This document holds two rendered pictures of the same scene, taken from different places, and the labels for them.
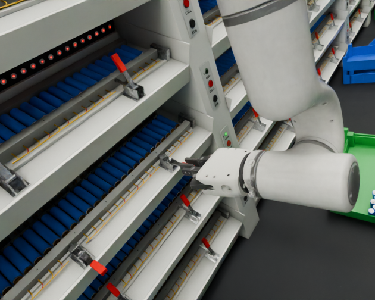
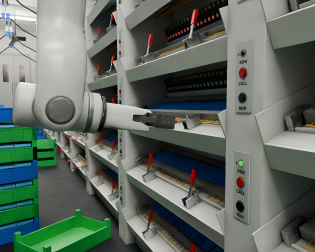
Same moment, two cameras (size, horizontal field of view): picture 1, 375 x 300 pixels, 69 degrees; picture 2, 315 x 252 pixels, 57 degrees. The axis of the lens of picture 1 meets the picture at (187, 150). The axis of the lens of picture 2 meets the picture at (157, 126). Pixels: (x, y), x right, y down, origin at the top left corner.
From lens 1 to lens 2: 0.98 m
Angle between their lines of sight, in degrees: 101
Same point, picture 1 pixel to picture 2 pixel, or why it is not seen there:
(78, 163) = (156, 67)
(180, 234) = (180, 196)
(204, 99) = (229, 88)
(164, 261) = (164, 190)
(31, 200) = (144, 69)
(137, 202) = not seen: hidden behind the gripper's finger
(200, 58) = (243, 33)
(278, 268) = not seen: outside the picture
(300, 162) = not seen: hidden behind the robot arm
